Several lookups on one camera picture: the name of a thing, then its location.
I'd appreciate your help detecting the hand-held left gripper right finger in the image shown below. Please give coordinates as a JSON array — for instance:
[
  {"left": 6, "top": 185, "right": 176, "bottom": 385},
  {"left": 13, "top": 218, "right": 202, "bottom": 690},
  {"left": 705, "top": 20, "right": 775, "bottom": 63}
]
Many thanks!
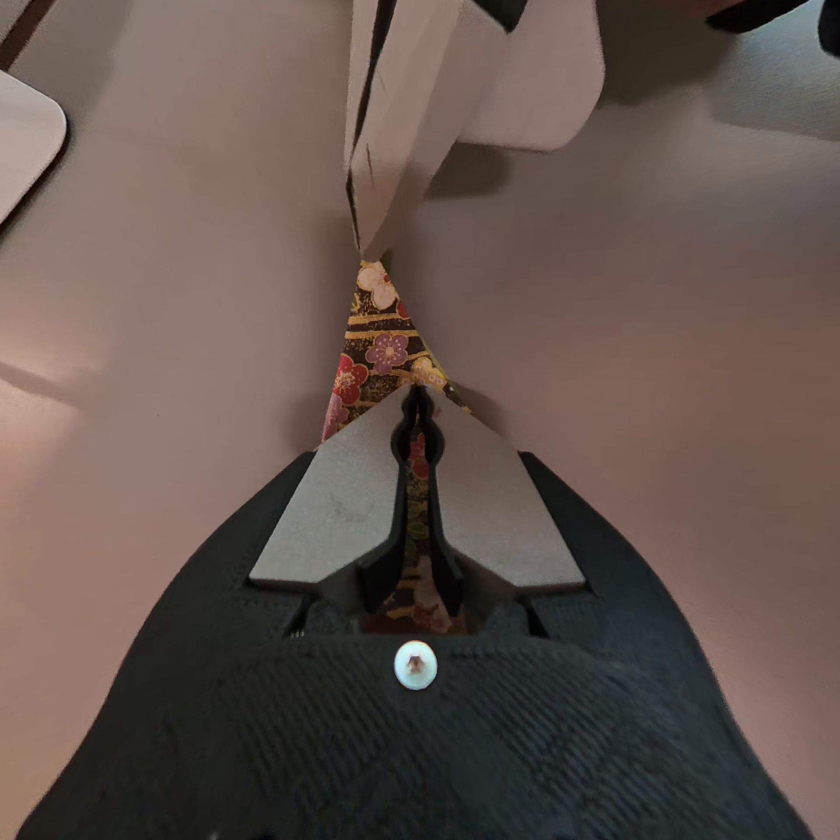
[{"left": 418, "top": 386, "right": 586, "bottom": 616}]

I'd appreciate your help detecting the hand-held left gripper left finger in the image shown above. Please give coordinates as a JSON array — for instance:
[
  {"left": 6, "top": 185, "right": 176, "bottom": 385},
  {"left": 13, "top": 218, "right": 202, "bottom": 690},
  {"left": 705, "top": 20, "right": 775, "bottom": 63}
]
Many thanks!
[{"left": 249, "top": 387, "right": 421, "bottom": 616}]

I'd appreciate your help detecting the brown wooden strip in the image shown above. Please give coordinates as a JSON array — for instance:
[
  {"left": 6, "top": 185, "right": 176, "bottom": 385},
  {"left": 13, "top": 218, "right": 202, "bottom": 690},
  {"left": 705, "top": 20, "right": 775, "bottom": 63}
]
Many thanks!
[{"left": 0, "top": 0, "right": 56, "bottom": 72}]

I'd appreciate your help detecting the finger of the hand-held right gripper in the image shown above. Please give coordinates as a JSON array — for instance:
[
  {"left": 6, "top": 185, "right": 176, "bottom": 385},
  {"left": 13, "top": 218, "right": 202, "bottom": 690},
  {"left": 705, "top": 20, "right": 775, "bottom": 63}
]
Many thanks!
[
  {"left": 357, "top": 0, "right": 606, "bottom": 257},
  {"left": 343, "top": 0, "right": 398, "bottom": 253}
]

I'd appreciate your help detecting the floral patterned origami paper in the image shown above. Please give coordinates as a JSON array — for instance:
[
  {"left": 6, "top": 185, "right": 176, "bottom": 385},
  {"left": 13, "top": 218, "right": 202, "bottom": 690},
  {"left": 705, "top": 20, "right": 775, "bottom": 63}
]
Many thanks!
[{"left": 320, "top": 252, "right": 475, "bottom": 634}]

